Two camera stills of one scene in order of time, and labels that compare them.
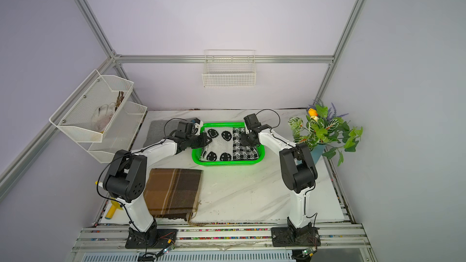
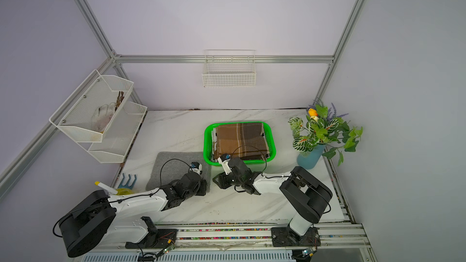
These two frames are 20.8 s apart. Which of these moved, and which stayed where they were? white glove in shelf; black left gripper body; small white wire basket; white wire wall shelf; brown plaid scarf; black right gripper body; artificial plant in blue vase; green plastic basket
Moved: brown plaid scarf; black left gripper body; black right gripper body
Stayed: white glove in shelf; artificial plant in blue vase; green plastic basket; small white wire basket; white wire wall shelf
